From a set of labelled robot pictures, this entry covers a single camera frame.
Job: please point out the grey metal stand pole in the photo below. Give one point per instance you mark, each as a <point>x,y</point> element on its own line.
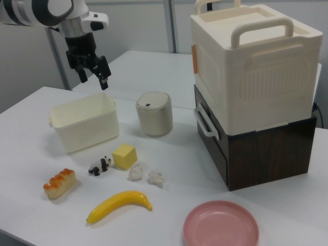
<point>57,60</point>

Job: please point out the copper latch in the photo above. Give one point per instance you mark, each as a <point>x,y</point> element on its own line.
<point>194,59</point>

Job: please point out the cream plastic box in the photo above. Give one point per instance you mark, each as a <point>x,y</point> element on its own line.
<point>87,134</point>

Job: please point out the cream lidded trash can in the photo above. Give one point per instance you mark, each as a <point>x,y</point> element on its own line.
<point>153,118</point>

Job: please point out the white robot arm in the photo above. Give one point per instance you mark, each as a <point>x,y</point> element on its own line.
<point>25,12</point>

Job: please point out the toy panda figure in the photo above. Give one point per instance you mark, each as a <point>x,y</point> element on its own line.
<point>101,166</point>

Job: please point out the toy bread loaf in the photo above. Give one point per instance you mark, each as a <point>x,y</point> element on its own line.
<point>60,184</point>

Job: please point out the yellow toy banana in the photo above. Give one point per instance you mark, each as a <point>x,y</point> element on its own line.
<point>115,203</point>

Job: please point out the yellow foam cube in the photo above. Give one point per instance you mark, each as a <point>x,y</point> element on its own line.
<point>124,157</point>

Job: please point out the crumpled paper ball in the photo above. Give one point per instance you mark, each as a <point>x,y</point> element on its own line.
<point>155,178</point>
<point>135,173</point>

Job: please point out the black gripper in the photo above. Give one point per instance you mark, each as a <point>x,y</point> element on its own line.
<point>80,46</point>

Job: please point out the pink plate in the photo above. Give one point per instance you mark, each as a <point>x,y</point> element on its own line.
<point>220,225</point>

